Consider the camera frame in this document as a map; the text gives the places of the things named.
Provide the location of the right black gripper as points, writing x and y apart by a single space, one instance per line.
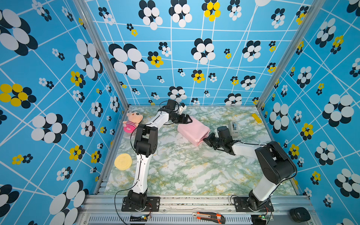
208 139

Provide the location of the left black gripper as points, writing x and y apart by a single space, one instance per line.
183 121

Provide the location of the purple wrapping paper sheet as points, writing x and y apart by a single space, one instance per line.
194 132

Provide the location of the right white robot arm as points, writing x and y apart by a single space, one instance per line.
275 164

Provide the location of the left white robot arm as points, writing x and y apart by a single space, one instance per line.
146 141

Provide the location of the yellow tape piece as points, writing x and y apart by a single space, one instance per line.
257 118

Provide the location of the pink plush doll toy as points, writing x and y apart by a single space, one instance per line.
133 120

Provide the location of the yellow round disc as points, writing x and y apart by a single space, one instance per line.
123 162

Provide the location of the red black utility knife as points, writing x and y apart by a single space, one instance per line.
210 216

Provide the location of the black computer mouse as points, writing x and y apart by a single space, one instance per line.
300 214

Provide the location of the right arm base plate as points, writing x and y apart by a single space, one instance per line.
251 204

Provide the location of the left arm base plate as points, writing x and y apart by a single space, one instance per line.
135 202

